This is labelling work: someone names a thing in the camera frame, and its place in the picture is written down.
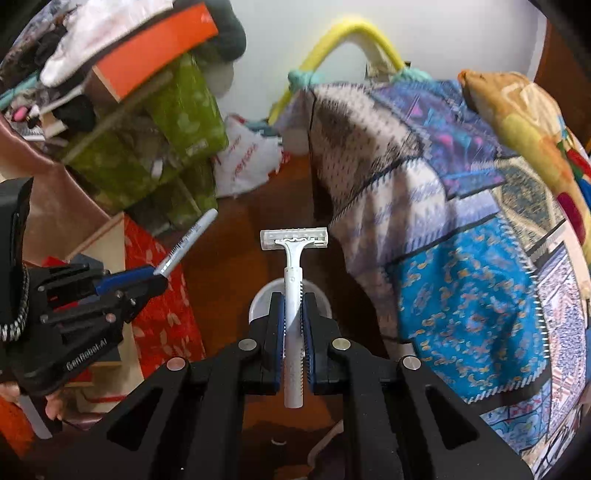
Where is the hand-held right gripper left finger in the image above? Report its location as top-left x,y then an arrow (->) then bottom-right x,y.
46,291 -> 288,480

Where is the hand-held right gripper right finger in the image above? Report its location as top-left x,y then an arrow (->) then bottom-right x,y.
301,291 -> 534,480

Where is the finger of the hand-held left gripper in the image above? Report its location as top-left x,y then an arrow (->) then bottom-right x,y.
39,274 -> 169,326
28,263 -> 158,297

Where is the white round bin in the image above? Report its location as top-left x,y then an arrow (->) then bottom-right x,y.
248,277 -> 332,325

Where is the white disposable razor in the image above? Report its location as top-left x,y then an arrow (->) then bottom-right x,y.
259,228 -> 329,409

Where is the white pen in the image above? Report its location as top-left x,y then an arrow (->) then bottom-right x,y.
153,208 -> 219,278

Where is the person's left hand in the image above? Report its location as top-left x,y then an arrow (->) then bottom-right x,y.
0,382 -> 71,422

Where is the red leaf-print box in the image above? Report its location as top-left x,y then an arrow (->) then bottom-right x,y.
121,216 -> 206,372

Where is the light wooden shelf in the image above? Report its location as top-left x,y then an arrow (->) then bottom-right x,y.
21,211 -> 146,432

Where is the orange cloth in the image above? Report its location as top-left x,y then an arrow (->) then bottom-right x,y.
0,397 -> 40,460

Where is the brown cover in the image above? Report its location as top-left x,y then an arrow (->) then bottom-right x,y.
0,117 -> 112,271

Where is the wooden stick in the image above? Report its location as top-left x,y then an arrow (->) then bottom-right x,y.
61,70 -> 175,164

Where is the white plastic bag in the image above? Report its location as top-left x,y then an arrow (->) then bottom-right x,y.
213,114 -> 284,198

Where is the blue patchwork quilt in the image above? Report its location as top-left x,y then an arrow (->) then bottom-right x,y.
274,78 -> 591,476

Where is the orange box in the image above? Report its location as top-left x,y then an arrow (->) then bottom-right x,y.
91,2 -> 219,102

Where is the white cloth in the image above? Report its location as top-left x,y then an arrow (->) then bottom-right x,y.
39,0 -> 175,88

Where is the teal cloth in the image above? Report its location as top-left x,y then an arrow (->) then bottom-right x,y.
287,66 -> 432,89

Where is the dark green cushion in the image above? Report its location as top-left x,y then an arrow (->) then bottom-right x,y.
202,0 -> 249,63

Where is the yellow foam tube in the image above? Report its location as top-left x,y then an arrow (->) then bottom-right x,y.
268,17 -> 409,123

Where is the colourful fleece blanket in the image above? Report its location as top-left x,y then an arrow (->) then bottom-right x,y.
458,68 -> 591,273

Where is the wooden door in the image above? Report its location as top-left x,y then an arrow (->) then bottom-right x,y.
531,21 -> 591,155

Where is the white cable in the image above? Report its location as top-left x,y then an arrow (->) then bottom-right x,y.
307,419 -> 345,464

